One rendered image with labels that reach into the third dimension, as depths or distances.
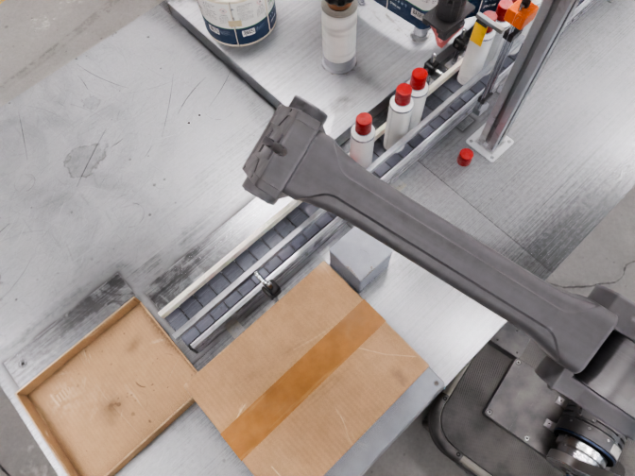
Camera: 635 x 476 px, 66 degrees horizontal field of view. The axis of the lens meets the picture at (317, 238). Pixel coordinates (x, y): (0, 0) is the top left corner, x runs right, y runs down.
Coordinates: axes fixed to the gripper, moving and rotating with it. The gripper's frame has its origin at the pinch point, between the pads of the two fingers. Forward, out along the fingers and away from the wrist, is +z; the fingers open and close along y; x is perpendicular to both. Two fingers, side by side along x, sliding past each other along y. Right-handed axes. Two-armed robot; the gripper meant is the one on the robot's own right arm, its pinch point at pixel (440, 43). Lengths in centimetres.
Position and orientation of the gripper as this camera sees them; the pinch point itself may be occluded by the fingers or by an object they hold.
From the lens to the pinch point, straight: 125.4
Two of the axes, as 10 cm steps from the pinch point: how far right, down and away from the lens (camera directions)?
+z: 0.4, 3.8, 9.3
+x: 6.9, 6.6, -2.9
